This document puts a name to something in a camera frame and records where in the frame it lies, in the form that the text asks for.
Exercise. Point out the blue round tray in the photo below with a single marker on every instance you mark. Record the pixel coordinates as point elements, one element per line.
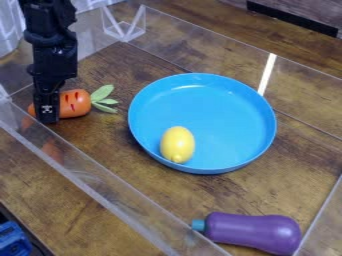
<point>228,117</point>

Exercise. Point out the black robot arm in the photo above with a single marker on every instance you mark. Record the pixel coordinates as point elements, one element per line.
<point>48,18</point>

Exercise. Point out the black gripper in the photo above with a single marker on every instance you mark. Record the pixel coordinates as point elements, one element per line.
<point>55,65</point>

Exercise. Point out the yellow toy lemon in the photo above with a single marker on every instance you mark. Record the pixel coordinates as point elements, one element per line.
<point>178,144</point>

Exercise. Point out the orange toy carrot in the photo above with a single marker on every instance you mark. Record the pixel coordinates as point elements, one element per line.
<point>77,101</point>

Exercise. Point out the clear acrylic barrier wall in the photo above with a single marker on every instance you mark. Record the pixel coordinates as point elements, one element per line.
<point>155,224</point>

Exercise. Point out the blue plastic crate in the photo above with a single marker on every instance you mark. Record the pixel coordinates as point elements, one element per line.
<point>13,241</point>

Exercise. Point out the purple toy eggplant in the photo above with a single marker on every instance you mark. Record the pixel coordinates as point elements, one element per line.
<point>271,233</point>

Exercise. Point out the white curtain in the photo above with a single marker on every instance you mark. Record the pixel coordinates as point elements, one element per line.
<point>11,26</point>

